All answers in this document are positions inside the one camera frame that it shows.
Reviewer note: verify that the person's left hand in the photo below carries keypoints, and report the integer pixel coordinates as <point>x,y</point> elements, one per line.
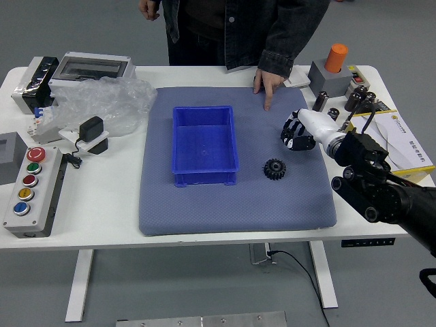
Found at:
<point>269,83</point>

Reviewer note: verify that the person's right hand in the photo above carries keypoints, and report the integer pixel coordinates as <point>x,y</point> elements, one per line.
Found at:
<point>150,8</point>

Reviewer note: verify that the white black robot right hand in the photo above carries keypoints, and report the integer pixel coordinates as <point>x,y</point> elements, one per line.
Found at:
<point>318,126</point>

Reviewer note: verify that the big black gear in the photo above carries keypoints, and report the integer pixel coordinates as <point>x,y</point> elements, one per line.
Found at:
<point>274,169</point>

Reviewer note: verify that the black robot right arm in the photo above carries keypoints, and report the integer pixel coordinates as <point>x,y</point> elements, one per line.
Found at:
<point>374,184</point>

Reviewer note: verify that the person's left forearm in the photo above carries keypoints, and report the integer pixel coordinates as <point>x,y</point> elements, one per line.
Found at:
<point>289,44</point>

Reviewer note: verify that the grey clear-lid distribution box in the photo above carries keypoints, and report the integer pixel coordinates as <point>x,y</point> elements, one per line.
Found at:
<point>92,66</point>

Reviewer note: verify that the yellow white carton box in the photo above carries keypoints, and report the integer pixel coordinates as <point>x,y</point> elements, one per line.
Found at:
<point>402,143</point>

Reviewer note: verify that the blue plastic box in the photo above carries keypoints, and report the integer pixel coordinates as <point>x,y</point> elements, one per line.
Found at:
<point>204,143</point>

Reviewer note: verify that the grey under-table control box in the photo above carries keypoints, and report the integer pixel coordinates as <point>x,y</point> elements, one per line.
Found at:
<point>259,253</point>

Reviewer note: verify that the small grey box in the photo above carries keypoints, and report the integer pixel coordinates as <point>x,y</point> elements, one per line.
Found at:
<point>10,160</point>

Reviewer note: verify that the grey five-button control box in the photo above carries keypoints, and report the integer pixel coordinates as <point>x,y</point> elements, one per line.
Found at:
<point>41,190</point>

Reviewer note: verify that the black cylindrical capacitor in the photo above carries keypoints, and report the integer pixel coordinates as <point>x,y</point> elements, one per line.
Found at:
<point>331,117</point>
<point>360,90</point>
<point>371,96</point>
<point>320,102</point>
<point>352,101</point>
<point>363,107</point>

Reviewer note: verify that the grey block base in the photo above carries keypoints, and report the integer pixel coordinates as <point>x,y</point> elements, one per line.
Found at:
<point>332,83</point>

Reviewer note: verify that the person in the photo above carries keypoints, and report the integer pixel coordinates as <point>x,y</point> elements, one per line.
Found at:
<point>204,34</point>

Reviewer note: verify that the orange cylinder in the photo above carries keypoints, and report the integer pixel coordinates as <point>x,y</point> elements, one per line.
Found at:
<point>336,57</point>

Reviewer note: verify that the clear plastic bag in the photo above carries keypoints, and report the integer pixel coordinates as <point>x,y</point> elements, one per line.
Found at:
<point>102,98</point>

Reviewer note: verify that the blue-grey padded mat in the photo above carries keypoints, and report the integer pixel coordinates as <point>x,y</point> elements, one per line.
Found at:
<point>238,211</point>

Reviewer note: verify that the black table control panel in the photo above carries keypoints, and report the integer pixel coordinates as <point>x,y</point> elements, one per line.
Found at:
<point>368,243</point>

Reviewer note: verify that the black power adapter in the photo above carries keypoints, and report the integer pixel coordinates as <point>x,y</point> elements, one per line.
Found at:
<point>91,128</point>

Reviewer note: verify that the white table leg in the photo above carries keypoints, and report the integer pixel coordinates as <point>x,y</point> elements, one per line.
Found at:
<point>323,272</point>
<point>80,286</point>

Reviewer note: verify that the white socket plate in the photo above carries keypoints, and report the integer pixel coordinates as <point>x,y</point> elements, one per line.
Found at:
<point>68,133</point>

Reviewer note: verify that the white circuit breaker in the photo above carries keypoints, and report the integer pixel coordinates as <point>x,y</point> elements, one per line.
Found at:
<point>39,119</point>

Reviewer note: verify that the white wall switch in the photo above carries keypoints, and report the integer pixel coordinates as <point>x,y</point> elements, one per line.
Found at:
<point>299,79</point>

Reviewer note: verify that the grey red-button switch box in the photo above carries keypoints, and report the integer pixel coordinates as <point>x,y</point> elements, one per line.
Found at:
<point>357,74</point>

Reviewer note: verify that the black and white enclosure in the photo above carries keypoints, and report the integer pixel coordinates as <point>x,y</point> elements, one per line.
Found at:
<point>24,92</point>

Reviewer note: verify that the metal base plate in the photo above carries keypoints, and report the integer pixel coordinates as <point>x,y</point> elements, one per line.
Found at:
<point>204,320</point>

